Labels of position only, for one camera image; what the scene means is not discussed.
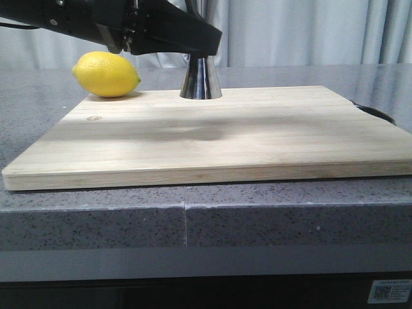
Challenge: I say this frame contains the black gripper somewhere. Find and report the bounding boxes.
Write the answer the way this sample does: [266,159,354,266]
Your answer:
[1,0,136,54]

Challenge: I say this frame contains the grey curtain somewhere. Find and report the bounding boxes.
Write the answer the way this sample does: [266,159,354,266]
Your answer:
[1,1,411,69]

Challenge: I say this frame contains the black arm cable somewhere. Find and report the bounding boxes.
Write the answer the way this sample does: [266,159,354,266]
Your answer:
[0,21,41,30]

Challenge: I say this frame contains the yellow lemon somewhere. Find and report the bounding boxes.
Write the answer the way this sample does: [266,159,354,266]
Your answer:
[72,51,141,98]

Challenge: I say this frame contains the wooden cutting board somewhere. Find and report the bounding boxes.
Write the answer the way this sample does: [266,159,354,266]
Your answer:
[2,86,411,191]

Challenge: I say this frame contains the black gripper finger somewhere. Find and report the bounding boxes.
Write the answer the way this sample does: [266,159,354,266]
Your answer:
[124,1,222,55]

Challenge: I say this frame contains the steel cocktail jigger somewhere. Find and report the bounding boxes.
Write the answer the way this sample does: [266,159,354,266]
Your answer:
[179,0,223,100]

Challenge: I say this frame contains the white QR code sticker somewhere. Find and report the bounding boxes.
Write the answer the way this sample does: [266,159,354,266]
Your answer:
[368,279,411,304]

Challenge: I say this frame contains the black cutting board handle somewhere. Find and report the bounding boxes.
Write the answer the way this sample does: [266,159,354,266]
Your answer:
[351,101,396,125]

